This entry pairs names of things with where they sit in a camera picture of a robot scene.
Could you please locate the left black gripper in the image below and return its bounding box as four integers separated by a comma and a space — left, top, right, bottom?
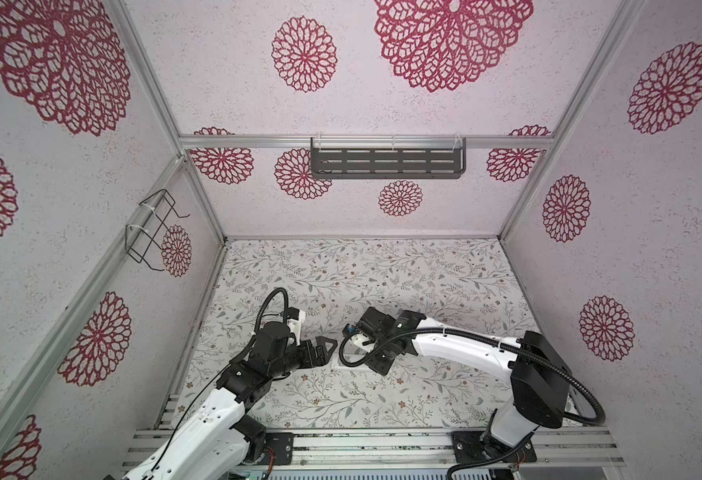
269, 334, 337, 379

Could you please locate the white remote control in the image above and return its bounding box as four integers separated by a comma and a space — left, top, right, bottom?
327, 357, 373, 378

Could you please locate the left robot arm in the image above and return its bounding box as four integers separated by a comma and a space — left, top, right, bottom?
123, 321, 338, 479

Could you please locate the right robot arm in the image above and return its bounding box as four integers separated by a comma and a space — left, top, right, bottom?
343, 307, 571, 447

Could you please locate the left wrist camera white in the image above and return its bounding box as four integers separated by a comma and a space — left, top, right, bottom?
287, 307, 306, 346

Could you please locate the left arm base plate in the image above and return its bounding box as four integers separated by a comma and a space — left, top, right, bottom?
247, 431, 295, 466

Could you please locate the aluminium front rail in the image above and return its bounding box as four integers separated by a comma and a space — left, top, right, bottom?
269, 427, 625, 470

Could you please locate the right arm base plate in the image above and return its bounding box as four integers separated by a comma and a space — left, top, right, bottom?
450, 430, 538, 464

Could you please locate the dark grey wall shelf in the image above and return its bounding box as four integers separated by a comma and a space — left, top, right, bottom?
309, 138, 466, 180

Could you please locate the black wire wall rack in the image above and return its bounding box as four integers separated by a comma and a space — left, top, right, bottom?
123, 189, 193, 278

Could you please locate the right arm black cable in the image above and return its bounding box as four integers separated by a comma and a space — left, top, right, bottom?
337, 326, 606, 427

